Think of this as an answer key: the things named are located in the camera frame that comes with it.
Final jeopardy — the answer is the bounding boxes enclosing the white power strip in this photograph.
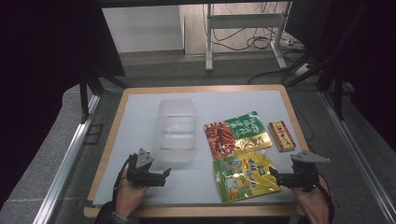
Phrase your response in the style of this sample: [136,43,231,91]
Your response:
[293,63,313,77]

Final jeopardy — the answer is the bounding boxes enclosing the black stand legs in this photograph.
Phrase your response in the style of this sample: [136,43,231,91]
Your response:
[78,69,129,123]

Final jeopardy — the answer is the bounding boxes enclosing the black floor cable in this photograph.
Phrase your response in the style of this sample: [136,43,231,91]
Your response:
[247,68,302,86]

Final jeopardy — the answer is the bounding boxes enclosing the tangle of black floor cables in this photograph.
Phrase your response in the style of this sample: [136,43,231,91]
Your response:
[202,2,307,54]

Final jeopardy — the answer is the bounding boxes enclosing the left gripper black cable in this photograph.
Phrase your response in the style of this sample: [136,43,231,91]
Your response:
[112,154,134,204]

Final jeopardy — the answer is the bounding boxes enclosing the black rounded object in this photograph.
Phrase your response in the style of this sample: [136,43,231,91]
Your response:
[93,201,116,224]

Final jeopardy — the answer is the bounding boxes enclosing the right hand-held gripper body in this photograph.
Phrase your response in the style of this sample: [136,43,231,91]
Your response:
[279,149,332,192]

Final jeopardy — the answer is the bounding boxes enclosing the white desk frame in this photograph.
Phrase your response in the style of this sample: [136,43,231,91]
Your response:
[205,1,290,72]

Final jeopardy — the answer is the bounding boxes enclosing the green and red snack packet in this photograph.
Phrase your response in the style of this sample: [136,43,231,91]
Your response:
[203,110,274,160]

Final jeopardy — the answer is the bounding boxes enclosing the dark curtain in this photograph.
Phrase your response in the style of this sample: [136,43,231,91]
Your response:
[284,0,396,153]
[0,0,126,206]

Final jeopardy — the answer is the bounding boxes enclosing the clear plastic container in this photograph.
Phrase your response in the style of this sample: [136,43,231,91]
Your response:
[154,98,197,165]

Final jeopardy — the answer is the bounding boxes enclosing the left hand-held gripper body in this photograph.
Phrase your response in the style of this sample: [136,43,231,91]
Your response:
[125,147,156,189]

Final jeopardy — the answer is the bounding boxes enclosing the yellow spouted pouch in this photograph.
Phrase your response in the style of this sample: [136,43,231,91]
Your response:
[212,150,283,204]

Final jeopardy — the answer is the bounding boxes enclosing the small red and gold box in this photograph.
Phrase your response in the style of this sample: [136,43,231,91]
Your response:
[267,119,297,153]

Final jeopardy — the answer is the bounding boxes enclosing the person's left hand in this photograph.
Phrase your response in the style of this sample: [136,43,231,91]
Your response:
[115,169,149,219]

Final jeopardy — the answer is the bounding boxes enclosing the person's right hand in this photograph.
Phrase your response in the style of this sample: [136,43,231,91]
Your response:
[292,176,332,217]

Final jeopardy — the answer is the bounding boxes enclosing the aluminium rail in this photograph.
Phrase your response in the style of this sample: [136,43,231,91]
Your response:
[32,93,101,224]
[319,91,396,224]

